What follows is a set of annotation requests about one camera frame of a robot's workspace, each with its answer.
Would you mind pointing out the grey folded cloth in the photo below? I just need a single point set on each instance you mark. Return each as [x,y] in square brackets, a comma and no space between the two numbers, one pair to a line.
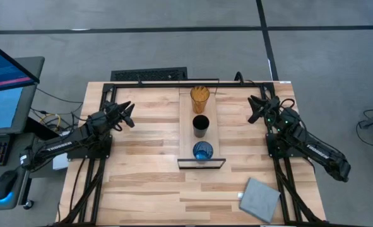
[260,200]

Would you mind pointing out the tilted blue screen monitor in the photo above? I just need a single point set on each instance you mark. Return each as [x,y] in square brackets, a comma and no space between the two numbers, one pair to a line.
[3,71]

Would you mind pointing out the black computer mouse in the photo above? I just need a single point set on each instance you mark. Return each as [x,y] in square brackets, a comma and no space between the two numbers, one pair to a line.
[4,186]

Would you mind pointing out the wooden tray board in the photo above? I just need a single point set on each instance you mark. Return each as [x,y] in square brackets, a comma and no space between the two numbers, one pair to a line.
[186,126]

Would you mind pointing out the white paper sheet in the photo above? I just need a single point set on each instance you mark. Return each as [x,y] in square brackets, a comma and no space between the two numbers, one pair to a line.
[60,164]

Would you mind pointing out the small white cloth tag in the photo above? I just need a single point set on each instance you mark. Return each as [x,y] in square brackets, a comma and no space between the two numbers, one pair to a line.
[240,195]

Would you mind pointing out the tall orange plastic cup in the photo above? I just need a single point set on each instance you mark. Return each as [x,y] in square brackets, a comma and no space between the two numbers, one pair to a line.
[200,99]

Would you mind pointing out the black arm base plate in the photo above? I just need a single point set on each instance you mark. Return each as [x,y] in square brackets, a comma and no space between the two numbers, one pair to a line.
[104,153]
[273,146]

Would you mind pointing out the black caster wheel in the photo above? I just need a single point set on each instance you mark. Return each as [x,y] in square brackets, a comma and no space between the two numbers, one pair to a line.
[28,205]

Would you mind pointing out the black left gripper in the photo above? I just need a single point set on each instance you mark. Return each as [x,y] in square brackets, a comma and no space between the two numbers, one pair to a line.
[108,115]

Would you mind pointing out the black aluminium table frame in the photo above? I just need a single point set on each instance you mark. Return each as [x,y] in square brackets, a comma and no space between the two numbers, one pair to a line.
[161,85]

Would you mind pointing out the black floor vent grate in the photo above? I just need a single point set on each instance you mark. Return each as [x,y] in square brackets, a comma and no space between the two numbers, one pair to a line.
[148,75]

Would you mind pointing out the short blue glass cup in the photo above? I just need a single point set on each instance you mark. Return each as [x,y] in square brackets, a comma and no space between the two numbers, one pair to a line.
[203,151]

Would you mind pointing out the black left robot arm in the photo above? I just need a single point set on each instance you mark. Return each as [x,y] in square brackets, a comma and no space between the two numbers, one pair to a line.
[58,146]

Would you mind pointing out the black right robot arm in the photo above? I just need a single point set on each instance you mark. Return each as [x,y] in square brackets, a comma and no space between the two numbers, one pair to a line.
[318,151]

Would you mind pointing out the black cup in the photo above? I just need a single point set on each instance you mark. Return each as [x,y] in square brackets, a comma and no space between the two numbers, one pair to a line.
[201,126]

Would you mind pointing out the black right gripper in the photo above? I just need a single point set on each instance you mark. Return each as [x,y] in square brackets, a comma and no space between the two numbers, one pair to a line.
[271,108]

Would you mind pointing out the grey framed blue monitor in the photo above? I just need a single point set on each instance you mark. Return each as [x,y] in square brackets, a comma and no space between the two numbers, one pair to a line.
[3,108]

